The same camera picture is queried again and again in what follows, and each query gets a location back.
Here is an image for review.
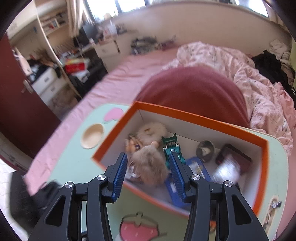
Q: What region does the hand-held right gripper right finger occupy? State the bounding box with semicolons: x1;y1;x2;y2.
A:
168;153;270;241

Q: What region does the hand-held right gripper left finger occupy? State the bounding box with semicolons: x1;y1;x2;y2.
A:
27;153;128;241

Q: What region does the clear plastic bag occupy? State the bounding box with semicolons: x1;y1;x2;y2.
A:
125;160;142;181

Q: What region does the blue packet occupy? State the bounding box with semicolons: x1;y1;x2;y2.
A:
165;156;212;208

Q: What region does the brown fluffy scrunchie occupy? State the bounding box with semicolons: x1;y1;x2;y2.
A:
133;147;170;186

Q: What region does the small doll keychain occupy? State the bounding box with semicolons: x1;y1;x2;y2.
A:
125;133;141;153

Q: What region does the green toy car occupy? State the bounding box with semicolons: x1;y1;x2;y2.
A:
161;133;185;167

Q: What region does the cream fluffy scrunchie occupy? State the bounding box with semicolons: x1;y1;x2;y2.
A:
135;123;168;149

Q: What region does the black and red gift box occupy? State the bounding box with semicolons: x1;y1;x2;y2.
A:
213;144;252;183

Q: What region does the orange cardboard box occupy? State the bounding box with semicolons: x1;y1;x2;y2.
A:
92;101;270;218

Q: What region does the green cartoon desktop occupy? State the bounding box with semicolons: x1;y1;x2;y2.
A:
28;103;289;241

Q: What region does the maroon pillow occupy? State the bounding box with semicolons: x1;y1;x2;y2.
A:
135;66;251;129

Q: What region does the pink bed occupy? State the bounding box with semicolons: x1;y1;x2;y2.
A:
24;46;296;241

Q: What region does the dark blurred object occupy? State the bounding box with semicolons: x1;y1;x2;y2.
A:
9;171;62;223

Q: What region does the dark brown door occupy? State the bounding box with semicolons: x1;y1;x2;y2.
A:
0;35;62;151

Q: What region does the red printed carton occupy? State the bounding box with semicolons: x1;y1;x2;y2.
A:
65;62;85;73

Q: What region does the white plastic drawer unit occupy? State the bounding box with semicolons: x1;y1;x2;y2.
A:
32;68;67;105

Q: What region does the white bedside cabinet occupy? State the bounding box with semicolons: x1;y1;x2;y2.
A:
95;39;121;58

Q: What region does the pink printed quilt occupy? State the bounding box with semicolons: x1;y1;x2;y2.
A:
162;42;294;156

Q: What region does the grey clothes pile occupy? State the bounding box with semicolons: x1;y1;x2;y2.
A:
131;37;162;55

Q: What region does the black monitor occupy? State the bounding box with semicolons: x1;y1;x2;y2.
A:
80;24;97;45

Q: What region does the black clothing heap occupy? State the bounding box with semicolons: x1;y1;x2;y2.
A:
252;50;296;93

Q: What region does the cream curtain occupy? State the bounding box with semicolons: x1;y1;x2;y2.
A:
66;0;89;37

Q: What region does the white clothes heap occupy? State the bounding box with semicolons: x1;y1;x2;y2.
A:
269;39;292;67

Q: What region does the window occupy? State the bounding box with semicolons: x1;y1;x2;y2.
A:
85;0;270;18

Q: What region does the cream shelving unit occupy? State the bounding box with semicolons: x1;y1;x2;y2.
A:
9;0;86;102

